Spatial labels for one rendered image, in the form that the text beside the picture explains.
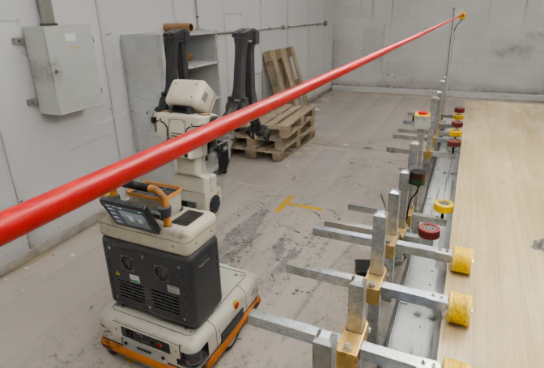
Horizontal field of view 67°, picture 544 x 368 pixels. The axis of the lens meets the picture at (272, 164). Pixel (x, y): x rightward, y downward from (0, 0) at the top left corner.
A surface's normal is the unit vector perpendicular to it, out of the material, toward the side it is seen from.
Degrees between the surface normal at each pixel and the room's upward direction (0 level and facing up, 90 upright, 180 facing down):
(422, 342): 0
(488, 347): 0
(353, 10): 90
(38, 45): 90
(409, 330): 0
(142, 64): 90
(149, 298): 90
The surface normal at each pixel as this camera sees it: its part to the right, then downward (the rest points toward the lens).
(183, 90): -0.33, -0.40
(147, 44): -0.42, 0.32
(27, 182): 0.91, 0.12
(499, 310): -0.03, -0.94
